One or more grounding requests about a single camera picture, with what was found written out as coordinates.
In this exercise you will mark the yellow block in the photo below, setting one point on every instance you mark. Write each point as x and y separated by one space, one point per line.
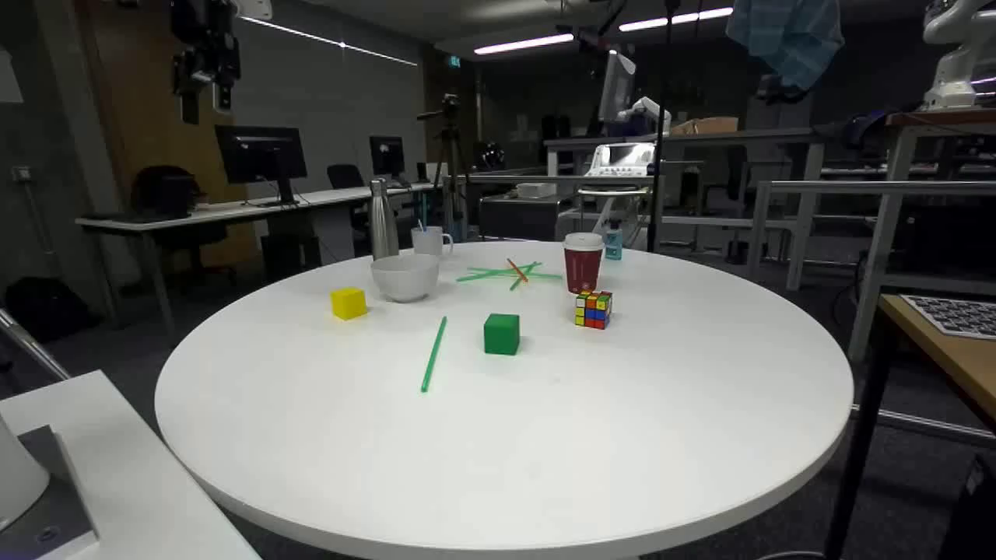
348 304

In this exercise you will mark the green block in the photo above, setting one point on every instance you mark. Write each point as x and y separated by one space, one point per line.
502 333

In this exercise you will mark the crossed green and orange sticks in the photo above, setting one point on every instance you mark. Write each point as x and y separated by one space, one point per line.
516 271

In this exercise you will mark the green straw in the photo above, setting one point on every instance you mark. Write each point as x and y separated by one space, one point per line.
434 356

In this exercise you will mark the white mug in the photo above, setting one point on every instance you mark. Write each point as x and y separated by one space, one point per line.
431 242

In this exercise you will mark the white bowl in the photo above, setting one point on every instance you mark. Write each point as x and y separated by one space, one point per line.
407 278

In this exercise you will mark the red paper cup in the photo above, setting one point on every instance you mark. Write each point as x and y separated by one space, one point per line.
584 261

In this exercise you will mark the rubiks cube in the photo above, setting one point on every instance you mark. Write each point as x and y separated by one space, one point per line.
594 309

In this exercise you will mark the round white table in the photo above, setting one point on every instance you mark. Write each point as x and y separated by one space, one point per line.
703 406

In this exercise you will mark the small blue cup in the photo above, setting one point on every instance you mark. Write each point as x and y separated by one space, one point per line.
613 248

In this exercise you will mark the steel water bottle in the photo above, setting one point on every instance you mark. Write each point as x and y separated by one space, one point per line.
383 221

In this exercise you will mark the black computer monitor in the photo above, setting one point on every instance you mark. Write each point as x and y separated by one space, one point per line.
262 154

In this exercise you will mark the blue hanging cloth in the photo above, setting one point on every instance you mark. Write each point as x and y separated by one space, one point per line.
793 40

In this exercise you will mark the white desk corner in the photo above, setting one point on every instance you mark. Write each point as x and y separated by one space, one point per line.
137 496

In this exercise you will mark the wooden side table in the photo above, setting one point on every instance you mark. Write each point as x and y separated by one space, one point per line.
967 358

